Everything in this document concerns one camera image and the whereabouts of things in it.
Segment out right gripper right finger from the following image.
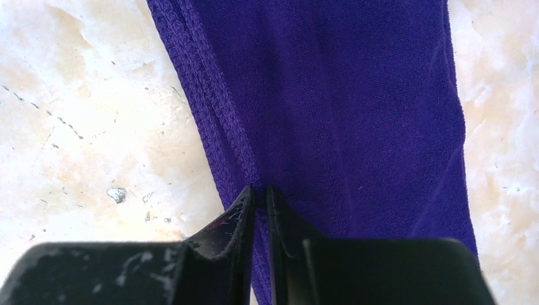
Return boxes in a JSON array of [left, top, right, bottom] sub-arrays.
[[266, 187, 495, 304]]

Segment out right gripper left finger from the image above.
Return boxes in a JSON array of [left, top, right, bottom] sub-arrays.
[[1, 186, 256, 304]]

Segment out purple towel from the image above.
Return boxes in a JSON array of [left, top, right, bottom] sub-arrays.
[[147, 1, 478, 304]]

